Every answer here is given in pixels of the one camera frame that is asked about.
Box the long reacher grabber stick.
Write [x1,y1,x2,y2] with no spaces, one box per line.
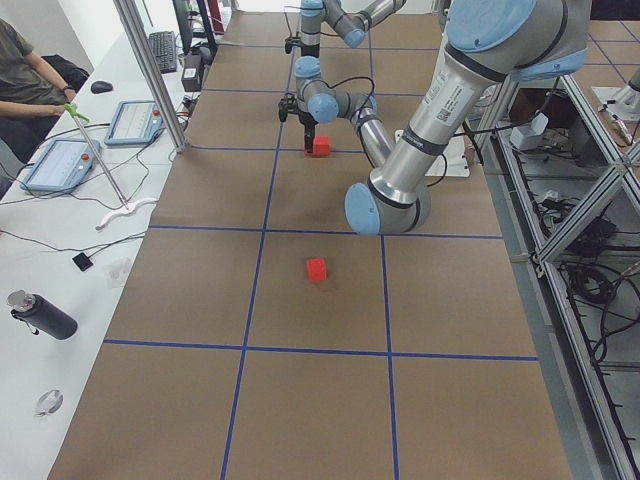
[63,103,158,231]

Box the black computer mouse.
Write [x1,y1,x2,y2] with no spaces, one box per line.
[90,80,114,94]

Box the aluminium frame post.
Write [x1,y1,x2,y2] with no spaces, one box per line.
[113,0,187,154]

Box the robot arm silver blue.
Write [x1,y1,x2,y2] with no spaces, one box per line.
[282,0,592,235]
[285,0,406,58]

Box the seated person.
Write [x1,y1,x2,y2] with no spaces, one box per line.
[1,21,89,163]

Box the black water bottle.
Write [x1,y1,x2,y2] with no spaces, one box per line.
[7,290,78,340]

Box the far blue teach pendant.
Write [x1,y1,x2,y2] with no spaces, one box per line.
[104,100,163,147]

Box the small black square pad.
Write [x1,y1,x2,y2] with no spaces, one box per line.
[72,252,94,272]

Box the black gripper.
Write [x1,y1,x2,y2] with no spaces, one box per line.
[296,102,318,154]
[300,44,320,58]

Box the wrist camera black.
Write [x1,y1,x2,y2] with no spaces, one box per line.
[284,35,301,55]
[278,92,299,123]

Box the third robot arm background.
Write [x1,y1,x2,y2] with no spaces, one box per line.
[592,70,639,125]

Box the blue teach pendant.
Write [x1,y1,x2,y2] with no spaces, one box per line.
[104,100,163,147]
[20,139,101,193]

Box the near blue teach pendant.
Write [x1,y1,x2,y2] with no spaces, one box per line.
[20,139,101,193]

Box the red block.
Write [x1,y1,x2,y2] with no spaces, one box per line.
[307,136,331,157]
[306,258,328,283]

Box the white central robot pedestal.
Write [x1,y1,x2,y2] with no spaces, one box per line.
[425,137,470,178]

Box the black keyboard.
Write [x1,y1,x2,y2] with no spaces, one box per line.
[148,31,177,74]

